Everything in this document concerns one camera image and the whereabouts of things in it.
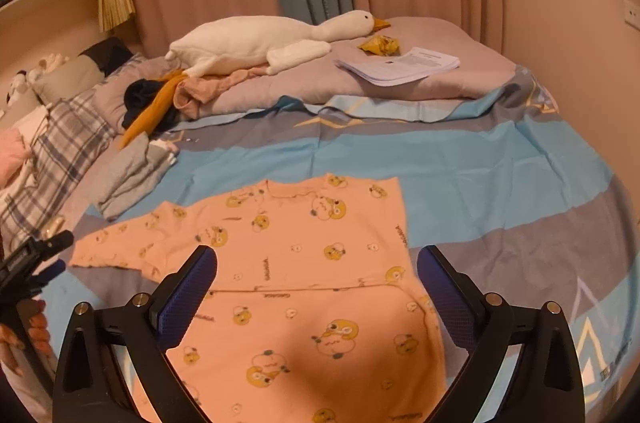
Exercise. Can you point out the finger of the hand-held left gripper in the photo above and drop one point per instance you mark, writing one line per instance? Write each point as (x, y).
(52, 243)
(50, 272)

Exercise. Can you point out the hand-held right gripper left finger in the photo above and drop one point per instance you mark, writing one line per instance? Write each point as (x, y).
(187, 298)

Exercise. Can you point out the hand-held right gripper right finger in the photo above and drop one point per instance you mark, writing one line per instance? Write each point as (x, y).
(445, 298)

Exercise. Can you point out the pink printed baby garment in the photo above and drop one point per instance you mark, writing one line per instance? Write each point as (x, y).
(300, 263)

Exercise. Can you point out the grey folded clothes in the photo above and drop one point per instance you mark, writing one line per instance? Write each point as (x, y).
(132, 173)

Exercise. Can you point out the person's left hand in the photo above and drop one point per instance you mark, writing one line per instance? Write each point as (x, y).
(37, 320)

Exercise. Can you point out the pink fluffy cloth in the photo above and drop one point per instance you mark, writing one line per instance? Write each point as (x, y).
(12, 155)

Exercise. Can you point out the plaid cloth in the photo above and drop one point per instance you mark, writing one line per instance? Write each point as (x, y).
(65, 138)

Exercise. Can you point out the small white plush toys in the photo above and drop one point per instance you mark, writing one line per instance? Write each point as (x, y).
(20, 85)

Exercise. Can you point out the grey pillow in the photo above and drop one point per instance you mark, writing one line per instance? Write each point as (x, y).
(70, 78)

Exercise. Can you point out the dark navy cloth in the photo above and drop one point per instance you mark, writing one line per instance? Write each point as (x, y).
(137, 95)

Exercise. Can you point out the dark pillow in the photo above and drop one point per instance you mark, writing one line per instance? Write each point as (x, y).
(110, 53)

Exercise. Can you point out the beige pink cloth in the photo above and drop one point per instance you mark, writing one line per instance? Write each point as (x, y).
(210, 88)

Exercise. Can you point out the stack of white papers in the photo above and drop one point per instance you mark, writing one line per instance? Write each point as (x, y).
(400, 65)

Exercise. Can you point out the white goose plush toy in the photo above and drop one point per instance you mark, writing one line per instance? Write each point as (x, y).
(240, 43)

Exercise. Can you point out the small yellow crumpled toy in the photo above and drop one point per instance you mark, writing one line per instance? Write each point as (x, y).
(379, 44)

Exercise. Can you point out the wall socket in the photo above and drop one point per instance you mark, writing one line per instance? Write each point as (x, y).
(632, 14)

